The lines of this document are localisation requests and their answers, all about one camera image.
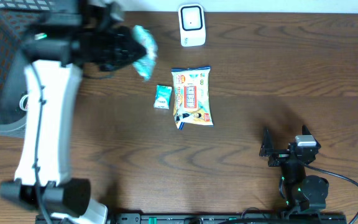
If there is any black round-logo snack packet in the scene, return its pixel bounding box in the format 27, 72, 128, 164
19, 93, 29, 112

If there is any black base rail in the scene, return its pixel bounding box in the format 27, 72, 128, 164
35, 212, 348, 224

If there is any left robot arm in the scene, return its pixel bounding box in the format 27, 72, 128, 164
0, 1, 146, 223

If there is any dark grey plastic basket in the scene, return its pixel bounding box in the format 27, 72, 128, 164
0, 16, 82, 139

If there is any green tissue packet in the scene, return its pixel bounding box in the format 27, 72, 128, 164
154, 85, 172, 110

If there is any white barcode scanner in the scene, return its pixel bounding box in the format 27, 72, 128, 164
178, 4, 206, 47

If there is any yellow snack bag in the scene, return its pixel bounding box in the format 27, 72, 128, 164
171, 66, 213, 129

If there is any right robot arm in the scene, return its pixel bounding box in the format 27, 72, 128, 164
259, 126, 329, 219

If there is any light green snack packet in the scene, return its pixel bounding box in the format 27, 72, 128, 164
132, 25, 158, 82

